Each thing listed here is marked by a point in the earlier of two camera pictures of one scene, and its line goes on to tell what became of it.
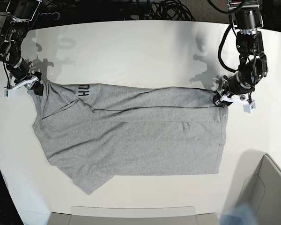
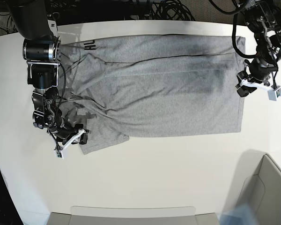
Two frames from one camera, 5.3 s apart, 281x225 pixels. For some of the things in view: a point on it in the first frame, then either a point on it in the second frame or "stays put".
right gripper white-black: x=229 y=93 to x=245 y=79
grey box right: x=266 y=188 stays put
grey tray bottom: x=83 y=215 stays put
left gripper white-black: x=20 y=82 to x=73 y=137
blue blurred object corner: x=243 y=215 stays put
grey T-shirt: x=90 y=133 to x=116 y=86
